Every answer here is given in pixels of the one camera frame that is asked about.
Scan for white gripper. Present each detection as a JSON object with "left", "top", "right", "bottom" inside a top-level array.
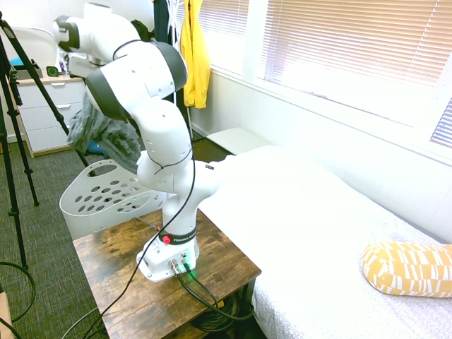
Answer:
[{"left": 68, "top": 52, "right": 106, "bottom": 79}]

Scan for grey garment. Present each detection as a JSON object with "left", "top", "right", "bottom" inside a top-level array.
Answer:
[{"left": 66, "top": 93, "right": 143, "bottom": 174}]

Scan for dark clothes rack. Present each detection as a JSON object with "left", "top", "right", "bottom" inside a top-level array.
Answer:
[{"left": 152, "top": 0, "right": 195, "bottom": 143}]

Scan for white perforated laundry basket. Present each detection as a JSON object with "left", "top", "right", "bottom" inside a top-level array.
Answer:
[{"left": 59, "top": 158, "right": 167, "bottom": 242}]

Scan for grey box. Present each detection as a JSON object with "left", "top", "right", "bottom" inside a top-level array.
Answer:
[{"left": 15, "top": 68, "right": 44, "bottom": 82}]

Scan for white drawer dresser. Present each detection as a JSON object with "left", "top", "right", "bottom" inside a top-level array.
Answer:
[{"left": 15, "top": 69, "right": 90, "bottom": 159}]

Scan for teal floor item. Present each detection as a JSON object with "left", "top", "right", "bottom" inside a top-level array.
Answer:
[{"left": 85, "top": 140, "right": 107, "bottom": 158}]

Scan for yellow rain jacket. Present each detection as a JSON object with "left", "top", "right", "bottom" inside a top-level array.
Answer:
[{"left": 179, "top": 0, "right": 212, "bottom": 110}]

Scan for rustic wooden side table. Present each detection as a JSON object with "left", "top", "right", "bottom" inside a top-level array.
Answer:
[{"left": 72, "top": 208, "right": 263, "bottom": 339}]

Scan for white bed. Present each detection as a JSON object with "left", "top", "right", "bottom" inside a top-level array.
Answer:
[{"left": 197, "top": 143, "right": 452, "bottom": 339}]

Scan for wide white window blind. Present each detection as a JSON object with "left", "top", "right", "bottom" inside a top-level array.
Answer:
[{"left": 261, "top": 0, "right": 452, "bottom": 91}]

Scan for narrow white window blind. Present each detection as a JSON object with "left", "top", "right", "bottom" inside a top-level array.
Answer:
[{"left": 429, "top": 97, "right": 452, "bottom": 150}]

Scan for yellow white patterned pillow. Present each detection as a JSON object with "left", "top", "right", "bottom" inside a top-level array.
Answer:
[{"left": 360, "top": 240, "right": 452, "bottom": 299}]

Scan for black camera tripod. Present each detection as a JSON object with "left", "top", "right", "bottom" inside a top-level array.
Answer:
[{"left": 0, "top": 10, "right": 91, "bottom": 271}]

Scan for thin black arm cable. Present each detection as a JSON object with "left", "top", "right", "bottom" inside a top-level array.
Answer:
[{"left": 61, "top": 38, "right": 197, "bottom": 339}]

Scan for black floor cable loop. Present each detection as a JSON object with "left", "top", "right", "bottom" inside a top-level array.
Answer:
[{"left": 0, "top": 260, "right": 37, "bottom": 339}]

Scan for thick robot base cable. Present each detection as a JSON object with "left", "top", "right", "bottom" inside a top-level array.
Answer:
[
  {"left": 175, "top": 272, "right": 255, "bottom": 321},
  {"left": 183, "top": 261, "right": 220, "bottom": 305}
]

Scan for coiled black cables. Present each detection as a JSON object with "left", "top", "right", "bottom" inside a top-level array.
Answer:
[{"left": 189, "top": 292, "right": 256, "bottom": 333}]

